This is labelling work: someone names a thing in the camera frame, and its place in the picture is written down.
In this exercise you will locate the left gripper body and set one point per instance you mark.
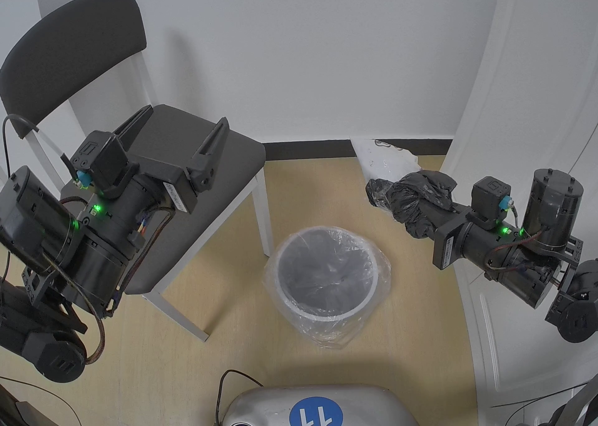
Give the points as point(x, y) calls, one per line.
point(126, 213)

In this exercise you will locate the clear printed wrapper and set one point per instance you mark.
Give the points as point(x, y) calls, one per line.
point(383, 157)

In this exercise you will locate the dark grey padded white chair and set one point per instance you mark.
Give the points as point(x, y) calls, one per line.
point(224, 167)

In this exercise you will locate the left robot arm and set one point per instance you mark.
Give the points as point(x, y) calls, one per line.
point(37, 213)

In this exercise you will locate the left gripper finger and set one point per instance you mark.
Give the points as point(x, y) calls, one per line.
point(208, 157)
point(133, 127)

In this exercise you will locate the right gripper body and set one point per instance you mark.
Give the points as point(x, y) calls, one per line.
point(476, 242)

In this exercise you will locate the white panelled door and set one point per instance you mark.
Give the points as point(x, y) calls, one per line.
point(523, 87)

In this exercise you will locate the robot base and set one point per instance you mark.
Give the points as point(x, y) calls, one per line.
point(271, 405)

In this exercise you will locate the pale grey trash bin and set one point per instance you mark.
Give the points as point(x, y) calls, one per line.
point(327, 319)

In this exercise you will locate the black plastic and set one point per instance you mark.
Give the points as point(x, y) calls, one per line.
point(411, 199)

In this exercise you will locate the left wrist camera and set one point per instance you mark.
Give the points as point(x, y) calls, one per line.
point(100, 157)

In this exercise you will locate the clear plastic bag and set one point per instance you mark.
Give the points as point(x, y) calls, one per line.
point(327, 337)

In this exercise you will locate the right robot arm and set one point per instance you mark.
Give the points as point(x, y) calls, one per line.
point(553, 209)

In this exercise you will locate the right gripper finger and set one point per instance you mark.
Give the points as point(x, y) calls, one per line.
point(444, 214)

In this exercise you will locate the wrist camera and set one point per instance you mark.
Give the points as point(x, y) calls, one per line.
point(100, 157)
point(490, 197)

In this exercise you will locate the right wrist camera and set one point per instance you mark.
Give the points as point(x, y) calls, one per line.
point(490, 197)

